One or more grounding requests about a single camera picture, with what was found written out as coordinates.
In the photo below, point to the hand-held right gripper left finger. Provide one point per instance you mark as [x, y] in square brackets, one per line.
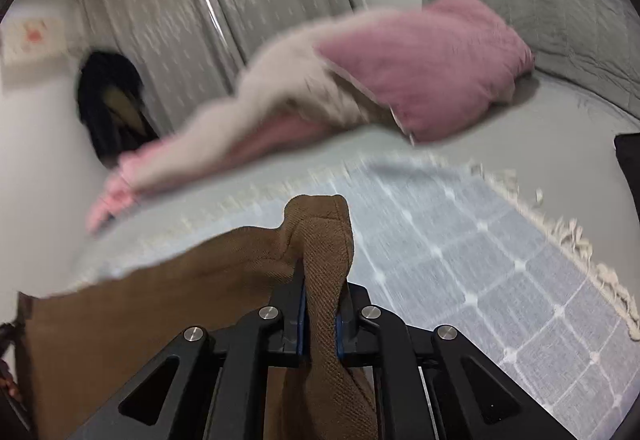
[301, 320]

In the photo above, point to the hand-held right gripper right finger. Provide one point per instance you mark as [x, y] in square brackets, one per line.
[339, 335]

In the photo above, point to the brown coat with beige fur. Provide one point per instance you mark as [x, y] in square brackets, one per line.
[320, 240]

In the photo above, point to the dark hanging clothes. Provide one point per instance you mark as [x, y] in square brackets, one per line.
[100, 90]

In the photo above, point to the blue-grey checked fringed blanket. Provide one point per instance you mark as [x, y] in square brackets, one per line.
[475, 245]

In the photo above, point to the grey bed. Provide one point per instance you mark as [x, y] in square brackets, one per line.
[550, 135]

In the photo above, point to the pink and beige duvet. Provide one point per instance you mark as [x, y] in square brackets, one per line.
[440, 60]

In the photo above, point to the black object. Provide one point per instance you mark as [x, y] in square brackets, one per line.
[630, 170]

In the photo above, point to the wall picture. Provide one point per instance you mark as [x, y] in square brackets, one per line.
[35, 38]

